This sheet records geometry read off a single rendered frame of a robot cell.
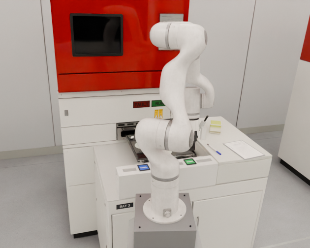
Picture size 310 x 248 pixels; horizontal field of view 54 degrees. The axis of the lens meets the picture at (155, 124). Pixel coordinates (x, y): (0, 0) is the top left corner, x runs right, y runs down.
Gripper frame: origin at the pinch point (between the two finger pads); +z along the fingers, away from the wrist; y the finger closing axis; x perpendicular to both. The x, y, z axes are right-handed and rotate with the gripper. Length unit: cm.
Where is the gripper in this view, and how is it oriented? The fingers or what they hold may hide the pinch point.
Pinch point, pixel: (191, 146)
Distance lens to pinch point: 165.1
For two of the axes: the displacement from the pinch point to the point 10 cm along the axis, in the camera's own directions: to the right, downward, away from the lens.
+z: 0.3, 9.8, 2.1
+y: 2.9, 1.9, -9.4
